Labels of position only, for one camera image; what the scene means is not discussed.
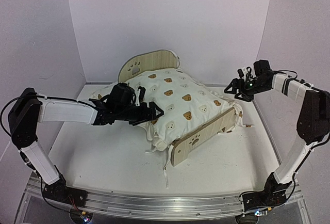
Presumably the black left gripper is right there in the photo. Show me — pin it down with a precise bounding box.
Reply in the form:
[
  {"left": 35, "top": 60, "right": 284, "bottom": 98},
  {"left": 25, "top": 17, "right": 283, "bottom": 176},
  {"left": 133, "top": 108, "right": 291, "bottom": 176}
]
[{"left": 116, "top": 102, "right": 164, "bottom": 126}]

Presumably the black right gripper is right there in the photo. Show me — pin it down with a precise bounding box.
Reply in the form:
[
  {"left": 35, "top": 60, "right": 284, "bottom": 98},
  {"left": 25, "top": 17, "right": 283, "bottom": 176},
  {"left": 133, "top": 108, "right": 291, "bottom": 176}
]
[{"left": 224, "top": 78, "right": 270, "bottom": 102}]

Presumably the large bear print cushion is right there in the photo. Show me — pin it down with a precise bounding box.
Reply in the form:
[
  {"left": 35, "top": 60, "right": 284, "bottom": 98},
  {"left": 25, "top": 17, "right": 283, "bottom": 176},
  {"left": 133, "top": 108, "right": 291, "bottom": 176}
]
[{"left": 121, "top": 52, "right": 253, "bottom": 190}]

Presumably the wooden pet bed frame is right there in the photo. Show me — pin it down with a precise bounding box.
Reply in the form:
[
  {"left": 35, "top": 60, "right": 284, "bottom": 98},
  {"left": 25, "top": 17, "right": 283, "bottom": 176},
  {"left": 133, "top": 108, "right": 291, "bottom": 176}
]
[{"left": 117, "top": 49, "right": 237, "bottom": 167}]

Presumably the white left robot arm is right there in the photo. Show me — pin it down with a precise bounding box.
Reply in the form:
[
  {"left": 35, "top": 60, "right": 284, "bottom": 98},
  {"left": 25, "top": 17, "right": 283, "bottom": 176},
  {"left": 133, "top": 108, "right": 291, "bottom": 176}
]
[{"left": 1, "top": 83, "right": 164, "bottom": 202}]

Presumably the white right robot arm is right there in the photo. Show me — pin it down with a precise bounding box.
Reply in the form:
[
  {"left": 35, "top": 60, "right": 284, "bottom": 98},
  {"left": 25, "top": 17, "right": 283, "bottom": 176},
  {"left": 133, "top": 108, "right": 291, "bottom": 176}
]
[{"left": 224, "top": 60, "right": 329, "bottom": 212}]

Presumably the small bear print pillow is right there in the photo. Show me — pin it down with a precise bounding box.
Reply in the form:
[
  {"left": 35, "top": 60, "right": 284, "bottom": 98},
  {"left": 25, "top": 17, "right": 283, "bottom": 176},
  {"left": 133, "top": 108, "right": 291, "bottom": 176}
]
[{"left": 89, "top": 82, "right": 117, "bottom": 100}]

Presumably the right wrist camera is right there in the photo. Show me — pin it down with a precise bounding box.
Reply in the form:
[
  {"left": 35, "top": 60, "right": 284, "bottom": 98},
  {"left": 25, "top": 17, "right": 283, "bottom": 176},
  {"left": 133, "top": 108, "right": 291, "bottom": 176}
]
[{"left": 237, "top": 67, "right": 254, "bottom": 82}]

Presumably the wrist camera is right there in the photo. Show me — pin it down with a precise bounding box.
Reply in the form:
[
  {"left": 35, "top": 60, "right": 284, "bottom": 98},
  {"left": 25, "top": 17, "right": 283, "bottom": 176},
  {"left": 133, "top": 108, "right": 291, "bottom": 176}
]
[
  {"left": 237, "top": 67, "right": 254, "bottom": 82},
  {"left": 135, "top": 86, "right": 145, "bottom": 106}
]

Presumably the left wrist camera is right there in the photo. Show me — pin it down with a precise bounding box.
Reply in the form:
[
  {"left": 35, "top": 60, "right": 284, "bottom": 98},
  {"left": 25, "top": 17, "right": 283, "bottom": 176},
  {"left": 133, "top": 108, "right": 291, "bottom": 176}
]
[{"left": 135, "top": 86, "right": 145, "bottom": 106}]

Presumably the aluminium table edge rail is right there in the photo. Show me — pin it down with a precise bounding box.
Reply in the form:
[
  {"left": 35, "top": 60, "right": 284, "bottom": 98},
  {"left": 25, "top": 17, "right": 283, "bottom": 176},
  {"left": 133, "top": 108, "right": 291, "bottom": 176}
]
[{"left": 85, "top": 82, "right": 228, "bottom": 88}]

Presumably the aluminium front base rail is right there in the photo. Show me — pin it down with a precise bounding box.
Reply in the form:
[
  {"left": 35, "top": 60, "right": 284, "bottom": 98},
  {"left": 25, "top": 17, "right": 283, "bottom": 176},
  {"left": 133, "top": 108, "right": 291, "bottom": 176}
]
[{"left": 25, "top": 178, "right": 310, "bottom": 223}]

